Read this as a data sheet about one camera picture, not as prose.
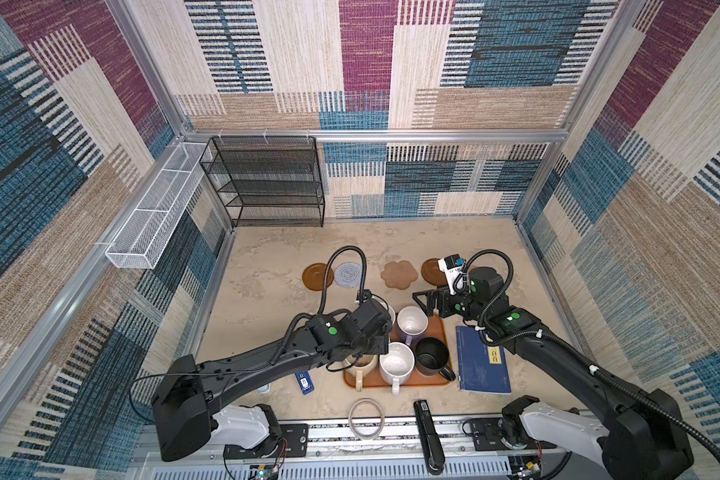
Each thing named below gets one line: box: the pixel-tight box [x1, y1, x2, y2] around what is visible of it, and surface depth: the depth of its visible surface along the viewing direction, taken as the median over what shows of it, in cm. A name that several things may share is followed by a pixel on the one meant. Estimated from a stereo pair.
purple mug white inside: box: [396, 305, 429, 347], surface depth 85 cm
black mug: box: [415, 336, 456, 382], surface depth 81 cm
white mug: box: [379, 341, 415, 396], surface depth 80 cm
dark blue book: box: [456, 326, 512, 395], surface depth 85 cm
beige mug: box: [344, 354, 378, 392], surface depth 78 cm
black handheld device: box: [413, 399, 446, 476], surface depth 73 cm
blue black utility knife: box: [295, 370, 315, 395], surface depth 81 cm
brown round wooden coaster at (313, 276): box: [302, 263, 334, 291], surface depth 104 cm
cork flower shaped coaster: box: [380, 260, 418, 290], surface depth 107 cm
